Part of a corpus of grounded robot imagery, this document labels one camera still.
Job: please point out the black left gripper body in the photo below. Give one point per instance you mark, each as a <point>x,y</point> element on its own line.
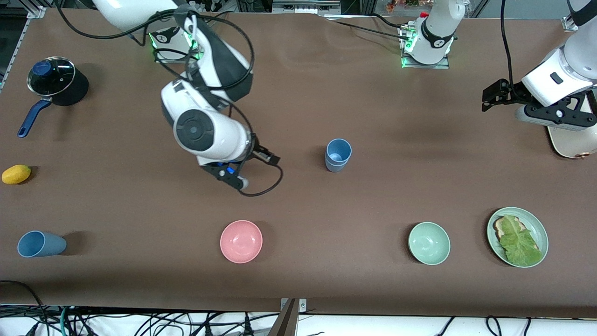
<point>511,94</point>

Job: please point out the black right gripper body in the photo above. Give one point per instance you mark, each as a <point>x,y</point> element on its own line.
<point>258,152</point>

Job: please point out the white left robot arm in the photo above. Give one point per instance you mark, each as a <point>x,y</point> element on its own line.
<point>436,28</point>

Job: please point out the cream toaster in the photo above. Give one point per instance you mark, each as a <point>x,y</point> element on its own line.
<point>573,144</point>

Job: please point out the brown table cover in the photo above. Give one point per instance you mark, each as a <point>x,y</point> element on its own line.
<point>326,93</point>

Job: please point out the pink bowl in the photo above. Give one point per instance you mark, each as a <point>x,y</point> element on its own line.
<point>241,241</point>

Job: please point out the colourful background items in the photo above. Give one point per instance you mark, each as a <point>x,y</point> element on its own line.
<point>396,5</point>

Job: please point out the mint green plate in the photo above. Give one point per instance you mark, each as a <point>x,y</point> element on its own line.
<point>536,224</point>

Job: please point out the bread slice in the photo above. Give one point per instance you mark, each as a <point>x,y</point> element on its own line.
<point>500,228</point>

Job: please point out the small metal clamp plate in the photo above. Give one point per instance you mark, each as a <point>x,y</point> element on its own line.
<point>303,305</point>

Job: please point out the green lettuce leaf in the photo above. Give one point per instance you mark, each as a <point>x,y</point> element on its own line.
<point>517,242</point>

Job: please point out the grey metal equipment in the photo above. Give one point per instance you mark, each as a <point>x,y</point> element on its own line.
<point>303,7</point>

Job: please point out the mint green bowl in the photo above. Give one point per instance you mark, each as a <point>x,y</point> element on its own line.
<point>429,243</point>

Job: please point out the dark metal stand bar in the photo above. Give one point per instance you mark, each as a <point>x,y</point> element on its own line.
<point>285,322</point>

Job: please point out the glass lid with blue knob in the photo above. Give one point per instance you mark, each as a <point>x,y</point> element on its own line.
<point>56,79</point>

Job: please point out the yellow lemon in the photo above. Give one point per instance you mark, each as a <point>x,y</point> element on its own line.
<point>16,174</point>

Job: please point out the aluminium profile post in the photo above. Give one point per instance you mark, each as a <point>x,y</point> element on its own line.
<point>569,23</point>

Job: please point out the aluminium frame rail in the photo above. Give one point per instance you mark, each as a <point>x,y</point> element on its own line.
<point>15,50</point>

